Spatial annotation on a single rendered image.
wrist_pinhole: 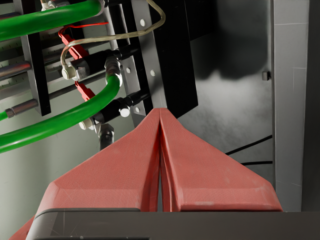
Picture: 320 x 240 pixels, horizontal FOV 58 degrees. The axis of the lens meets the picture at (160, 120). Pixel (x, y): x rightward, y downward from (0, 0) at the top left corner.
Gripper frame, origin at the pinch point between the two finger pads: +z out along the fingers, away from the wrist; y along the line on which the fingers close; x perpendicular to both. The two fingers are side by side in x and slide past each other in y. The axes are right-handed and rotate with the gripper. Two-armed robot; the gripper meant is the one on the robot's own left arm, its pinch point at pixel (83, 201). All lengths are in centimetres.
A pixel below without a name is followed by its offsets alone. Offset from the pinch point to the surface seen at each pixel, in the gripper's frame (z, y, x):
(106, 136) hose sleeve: 10.7, 2.8, 0.0
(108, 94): 7.4, -6.5, 3.3
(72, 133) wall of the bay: 35.9, 27.2, -19.7
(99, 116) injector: 17.4, 5.5, -2.9
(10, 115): 24.9, 9.6, -22.7
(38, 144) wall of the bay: 30.2, 24.0, -25.5
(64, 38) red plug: 25.5, -3.7, -6.9
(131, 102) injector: 22.3, 7.4, 1.3
